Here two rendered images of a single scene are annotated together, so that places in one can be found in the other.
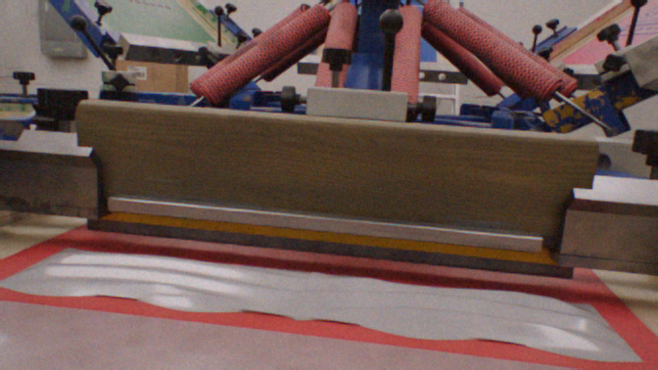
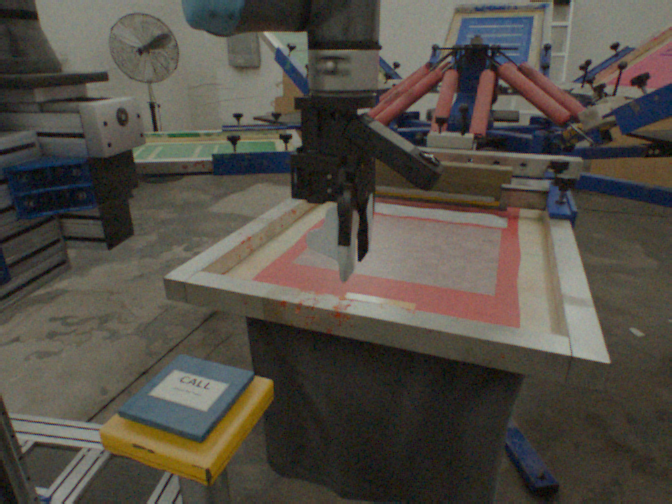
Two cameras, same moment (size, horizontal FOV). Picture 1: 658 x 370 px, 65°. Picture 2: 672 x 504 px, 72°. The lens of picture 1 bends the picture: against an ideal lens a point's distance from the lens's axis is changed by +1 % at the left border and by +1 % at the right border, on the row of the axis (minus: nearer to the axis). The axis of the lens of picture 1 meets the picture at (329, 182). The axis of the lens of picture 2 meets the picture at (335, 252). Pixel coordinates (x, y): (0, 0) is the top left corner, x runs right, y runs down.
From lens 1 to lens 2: 75 cm
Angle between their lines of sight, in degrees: 18
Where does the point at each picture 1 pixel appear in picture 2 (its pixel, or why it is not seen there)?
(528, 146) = (491, 171)
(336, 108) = (440, 143)
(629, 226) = (519, 195)
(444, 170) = (466, 178)
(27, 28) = (218, 45)
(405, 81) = (479, 121)
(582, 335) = (494, 222)
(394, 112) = (465, 145)
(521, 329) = (478, 220)
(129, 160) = not seen: hidden behind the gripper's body
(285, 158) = not seen: hidden behind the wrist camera
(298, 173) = not seen: hidden behind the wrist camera
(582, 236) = (505, 197)
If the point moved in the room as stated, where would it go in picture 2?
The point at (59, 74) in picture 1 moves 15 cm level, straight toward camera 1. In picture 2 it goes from (241, 80) to (242, 81)
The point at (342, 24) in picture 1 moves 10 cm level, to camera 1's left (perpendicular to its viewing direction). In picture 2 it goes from (448, 86) to (418, 85)
